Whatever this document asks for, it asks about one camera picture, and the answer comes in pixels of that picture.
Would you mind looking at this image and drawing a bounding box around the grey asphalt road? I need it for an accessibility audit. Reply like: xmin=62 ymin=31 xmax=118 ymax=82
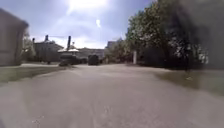
xmin=0 ymin=63 xmax=224 ymax=128

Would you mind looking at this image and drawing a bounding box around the dark vehicle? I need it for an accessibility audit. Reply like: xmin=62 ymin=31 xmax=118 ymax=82
xmin=87 ymin=54 xmax=100 ymax=66

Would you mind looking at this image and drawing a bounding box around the tall dark chimney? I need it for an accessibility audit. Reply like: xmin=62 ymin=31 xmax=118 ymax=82
xmin=66 ymin=35 xmax=72 ymax=51

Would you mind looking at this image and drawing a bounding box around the grass strip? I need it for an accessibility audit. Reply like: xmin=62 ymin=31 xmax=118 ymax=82
xmin=154 ymin=68 xmax=224 ymax=98
xmin=0 ymin=65 xmax=76 ymax=84

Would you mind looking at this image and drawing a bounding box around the tree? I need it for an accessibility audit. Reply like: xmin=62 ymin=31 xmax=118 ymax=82
xmin=21 ymin=33 xmax=37 ymax=63

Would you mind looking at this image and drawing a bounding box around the white post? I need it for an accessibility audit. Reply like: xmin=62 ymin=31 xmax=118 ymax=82
xmin=132 ymin=50 xmax=138 ymax=65

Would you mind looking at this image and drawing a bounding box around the dark bush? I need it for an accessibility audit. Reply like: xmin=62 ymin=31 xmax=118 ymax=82
xmin=58 ymin=54 xmax=88 ymax=67

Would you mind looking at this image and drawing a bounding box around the group of green trees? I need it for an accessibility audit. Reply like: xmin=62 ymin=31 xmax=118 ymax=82
xmin=104 ymin=0 xmax=224 ymax=70

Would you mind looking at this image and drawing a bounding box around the grey building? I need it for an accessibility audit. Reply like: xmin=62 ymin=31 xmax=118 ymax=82
xmin=0 ymin=8 xmax=30 ymax=67

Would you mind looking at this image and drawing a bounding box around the row of buildings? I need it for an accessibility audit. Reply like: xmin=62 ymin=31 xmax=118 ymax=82
xmin=31 ymin=34 xmax=118 ymax=64

